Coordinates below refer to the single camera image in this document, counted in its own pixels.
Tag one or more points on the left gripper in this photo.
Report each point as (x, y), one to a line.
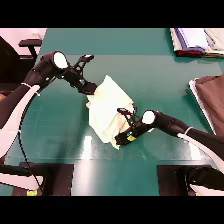
(87, 88)

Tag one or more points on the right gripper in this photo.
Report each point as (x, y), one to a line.
(131, 134)

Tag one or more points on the cream garment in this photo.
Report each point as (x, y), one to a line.
(106, 106)

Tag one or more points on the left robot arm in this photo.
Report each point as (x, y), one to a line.
(13, 110)

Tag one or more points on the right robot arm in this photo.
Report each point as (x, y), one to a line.
(200, 136)

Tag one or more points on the black stool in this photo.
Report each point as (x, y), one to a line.
(30, 42)

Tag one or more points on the red garment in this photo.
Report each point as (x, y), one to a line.
(189, 52)

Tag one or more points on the pale grey garment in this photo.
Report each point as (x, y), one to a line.
(216, 38)

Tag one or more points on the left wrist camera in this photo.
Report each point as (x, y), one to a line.
(81, 62)

